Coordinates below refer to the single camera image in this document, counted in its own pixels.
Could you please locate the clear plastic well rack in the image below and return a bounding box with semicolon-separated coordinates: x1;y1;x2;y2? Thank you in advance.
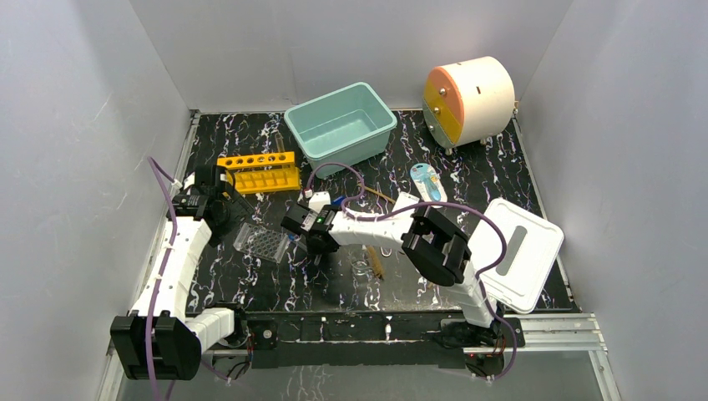
233;223;290;263

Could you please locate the yellow test tube rack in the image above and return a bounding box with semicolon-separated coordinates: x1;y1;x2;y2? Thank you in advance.
217;151;301;195

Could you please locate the amber glass test tube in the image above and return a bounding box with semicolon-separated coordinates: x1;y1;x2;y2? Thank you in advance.
275;132;286;153

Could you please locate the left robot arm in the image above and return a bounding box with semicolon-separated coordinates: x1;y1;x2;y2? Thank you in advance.
110;165;252;380

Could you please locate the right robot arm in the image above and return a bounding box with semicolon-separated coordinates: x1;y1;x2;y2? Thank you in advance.
281;202;503;346

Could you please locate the glass beaker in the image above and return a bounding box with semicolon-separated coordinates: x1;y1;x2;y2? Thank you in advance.
351;260;374;285

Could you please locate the brown test tube brush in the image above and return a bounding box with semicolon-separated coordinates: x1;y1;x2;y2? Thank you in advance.
366;246;385;280

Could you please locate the amber rubber tubing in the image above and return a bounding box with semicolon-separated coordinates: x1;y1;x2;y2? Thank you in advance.
364;186;396;203

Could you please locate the white paper packet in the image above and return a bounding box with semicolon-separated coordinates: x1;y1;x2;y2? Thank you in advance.
393;192;420;210

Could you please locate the teal plastic bin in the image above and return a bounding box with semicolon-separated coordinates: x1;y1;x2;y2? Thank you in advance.
284;82;397;179

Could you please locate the blue tool in blister pack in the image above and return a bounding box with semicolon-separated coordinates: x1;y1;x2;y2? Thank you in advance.
409;163;448;208

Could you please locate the white cylindrical drawer cabinet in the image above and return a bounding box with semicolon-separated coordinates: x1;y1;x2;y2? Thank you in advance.
422;56;517;155

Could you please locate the white plastic bin lid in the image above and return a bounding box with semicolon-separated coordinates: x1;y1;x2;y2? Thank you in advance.
482;198;564;314

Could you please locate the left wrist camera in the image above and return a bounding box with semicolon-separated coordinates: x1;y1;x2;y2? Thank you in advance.
177;172;204;195

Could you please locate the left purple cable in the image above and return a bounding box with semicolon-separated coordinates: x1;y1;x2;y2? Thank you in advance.
144;156;184;401

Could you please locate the purple cable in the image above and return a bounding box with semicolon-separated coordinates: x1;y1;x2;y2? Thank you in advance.
301;161;518;381
144;156;184;401

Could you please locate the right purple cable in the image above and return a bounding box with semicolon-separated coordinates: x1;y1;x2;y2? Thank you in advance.
301;161;518;381

